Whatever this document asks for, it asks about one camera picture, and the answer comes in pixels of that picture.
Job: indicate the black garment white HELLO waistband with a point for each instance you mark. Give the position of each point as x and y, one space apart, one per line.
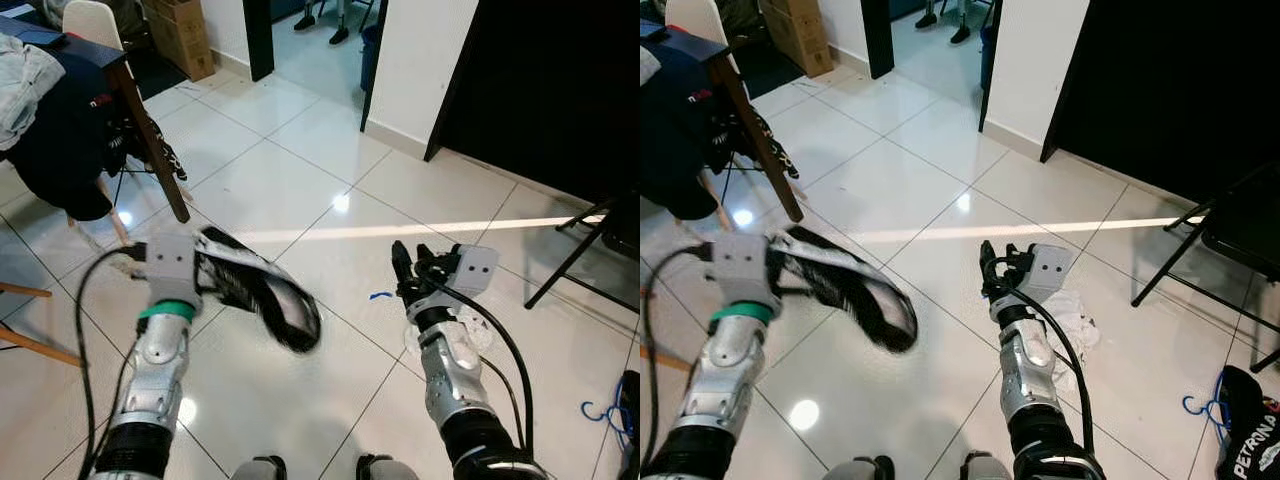
855 295
262 295

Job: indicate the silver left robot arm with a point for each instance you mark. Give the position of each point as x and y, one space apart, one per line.
730 360
160 360

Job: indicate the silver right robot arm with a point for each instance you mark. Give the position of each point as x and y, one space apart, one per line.
1030 365
450 370

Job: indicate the blue plastic hanger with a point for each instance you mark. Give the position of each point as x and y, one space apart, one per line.
590 412
1190 408

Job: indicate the white cloth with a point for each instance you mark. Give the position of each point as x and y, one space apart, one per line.
1080 320
480 330

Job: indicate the robot right leg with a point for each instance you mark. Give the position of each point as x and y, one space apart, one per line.
990 468
388 468

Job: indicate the robot leg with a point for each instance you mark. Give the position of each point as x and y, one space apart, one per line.
990 468
388 468
260 468
862 468

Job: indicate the black folding chair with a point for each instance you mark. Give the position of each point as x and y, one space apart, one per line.
625 230
1245 225

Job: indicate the robot left leg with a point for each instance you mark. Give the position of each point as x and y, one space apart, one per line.
260 468
862 468

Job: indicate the black Petronas bag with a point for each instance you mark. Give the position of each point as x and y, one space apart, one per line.
630 430
1250 430

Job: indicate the person's legs dark shoes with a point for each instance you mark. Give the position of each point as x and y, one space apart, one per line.
335 25
945 20

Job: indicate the dark wooden table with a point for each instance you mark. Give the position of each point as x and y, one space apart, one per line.
759 140
148 140

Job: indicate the navy garment red print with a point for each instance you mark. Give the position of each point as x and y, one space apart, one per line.
35 150
680 140

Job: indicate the brown cardboard box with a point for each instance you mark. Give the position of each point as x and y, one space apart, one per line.
800 35
180 35

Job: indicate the cream plastic chair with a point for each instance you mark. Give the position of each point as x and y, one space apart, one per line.
92 22
695 18

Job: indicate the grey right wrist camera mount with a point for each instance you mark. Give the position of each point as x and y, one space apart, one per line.
475 268
1052 268

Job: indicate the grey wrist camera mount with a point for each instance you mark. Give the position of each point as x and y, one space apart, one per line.
1052 268
170 262
475 268
742 262

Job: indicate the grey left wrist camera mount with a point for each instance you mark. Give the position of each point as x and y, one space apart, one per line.
170 262
742 262

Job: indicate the light wooden chair frame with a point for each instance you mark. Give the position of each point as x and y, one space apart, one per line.
665 358
40 343

